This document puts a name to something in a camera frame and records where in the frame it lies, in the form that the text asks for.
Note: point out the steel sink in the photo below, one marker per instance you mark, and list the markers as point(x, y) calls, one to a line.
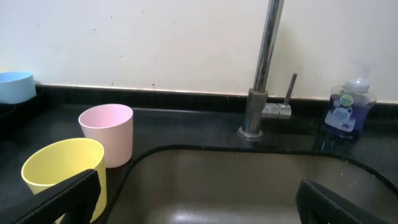
point(217, 180)

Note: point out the yellow cup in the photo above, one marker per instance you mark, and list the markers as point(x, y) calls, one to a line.
point(62, 158)

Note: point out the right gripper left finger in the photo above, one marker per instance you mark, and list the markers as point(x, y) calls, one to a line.
point(71, 193)

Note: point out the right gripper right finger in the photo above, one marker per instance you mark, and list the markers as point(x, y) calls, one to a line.
point(323, 208)

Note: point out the steel tap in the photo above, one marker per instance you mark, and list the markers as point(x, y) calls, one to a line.
point(264, 62)

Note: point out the pink cup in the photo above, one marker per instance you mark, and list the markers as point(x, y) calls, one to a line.
point(109, 137)

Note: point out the blue soap bottle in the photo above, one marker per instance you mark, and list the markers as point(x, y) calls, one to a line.
point(348, 112)

